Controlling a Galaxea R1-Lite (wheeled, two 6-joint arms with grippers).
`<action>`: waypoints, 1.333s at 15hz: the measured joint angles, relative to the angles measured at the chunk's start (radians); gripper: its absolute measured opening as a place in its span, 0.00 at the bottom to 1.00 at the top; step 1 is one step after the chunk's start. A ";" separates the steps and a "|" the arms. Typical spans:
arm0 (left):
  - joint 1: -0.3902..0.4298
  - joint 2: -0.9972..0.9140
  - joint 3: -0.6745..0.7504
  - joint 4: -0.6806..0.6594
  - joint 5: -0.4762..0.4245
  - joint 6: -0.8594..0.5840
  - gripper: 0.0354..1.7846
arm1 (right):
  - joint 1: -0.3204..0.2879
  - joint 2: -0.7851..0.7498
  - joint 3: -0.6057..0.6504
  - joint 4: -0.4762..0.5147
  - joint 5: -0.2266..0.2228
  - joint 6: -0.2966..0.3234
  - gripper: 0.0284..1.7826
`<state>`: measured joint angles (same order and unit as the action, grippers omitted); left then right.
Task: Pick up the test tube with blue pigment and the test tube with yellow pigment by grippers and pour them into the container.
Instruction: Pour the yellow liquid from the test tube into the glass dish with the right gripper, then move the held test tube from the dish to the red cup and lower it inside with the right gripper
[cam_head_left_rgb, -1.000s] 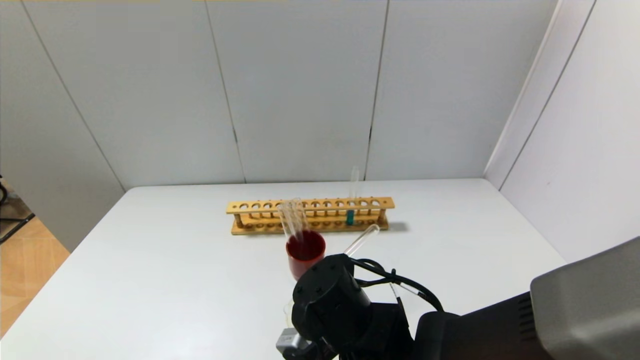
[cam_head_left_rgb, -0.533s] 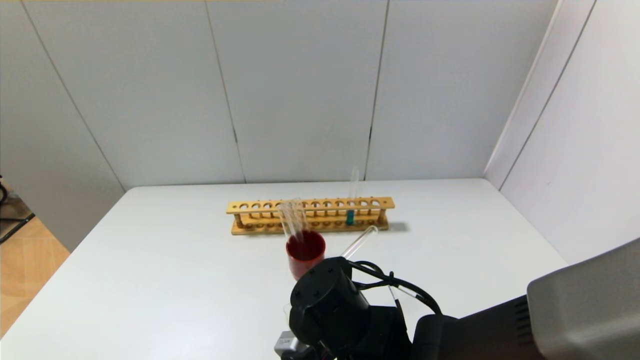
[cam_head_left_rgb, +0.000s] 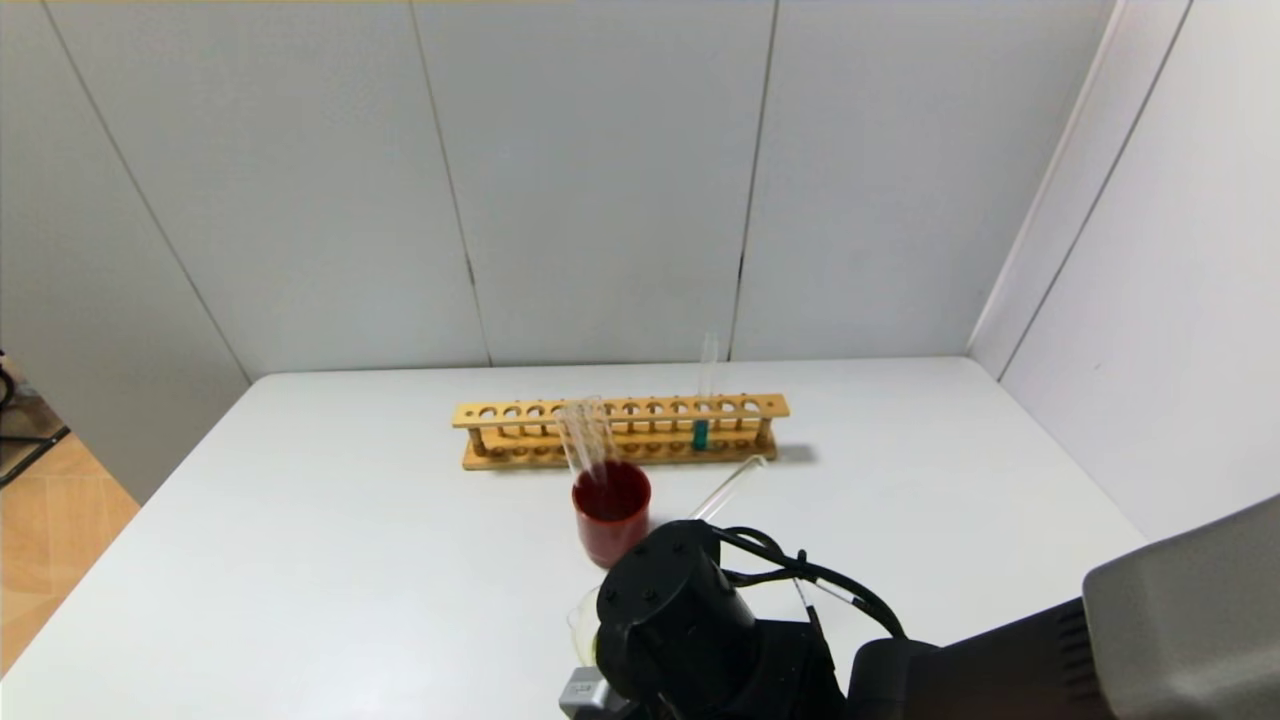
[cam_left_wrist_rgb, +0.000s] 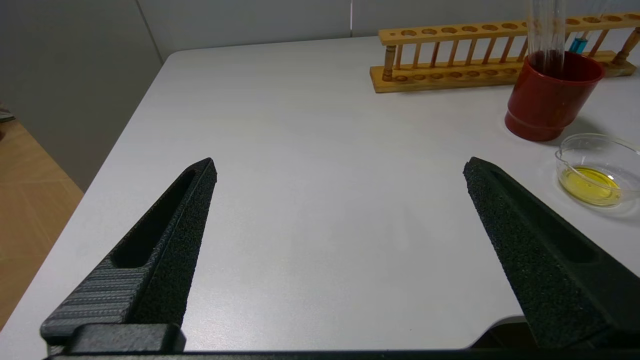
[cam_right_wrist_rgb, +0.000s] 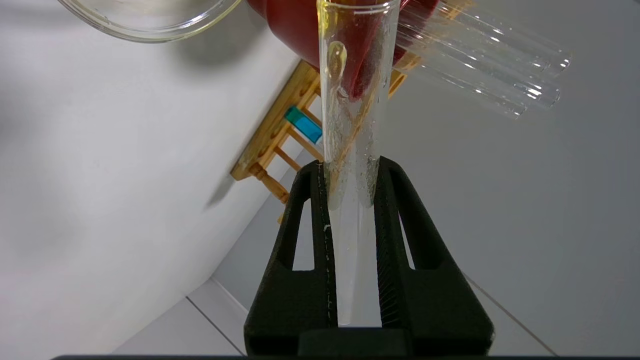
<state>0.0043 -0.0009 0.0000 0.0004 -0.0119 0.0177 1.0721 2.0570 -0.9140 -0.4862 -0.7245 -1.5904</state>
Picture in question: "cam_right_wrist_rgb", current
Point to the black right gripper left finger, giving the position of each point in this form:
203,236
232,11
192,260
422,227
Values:
295,305

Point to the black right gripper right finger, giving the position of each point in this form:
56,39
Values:
435,310

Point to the test tube with blue pigment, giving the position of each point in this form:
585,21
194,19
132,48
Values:
304,125

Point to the test tube with yellow pigment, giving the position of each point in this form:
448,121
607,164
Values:
357,125

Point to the wooden test tube rack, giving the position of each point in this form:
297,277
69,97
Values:
272,135

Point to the empty clear test tube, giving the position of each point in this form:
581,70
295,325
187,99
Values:
490,70
470,90
510,42

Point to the red plastic cup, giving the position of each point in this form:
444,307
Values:
295,25

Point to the clear glass beaker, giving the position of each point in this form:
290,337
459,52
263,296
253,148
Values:
150,25

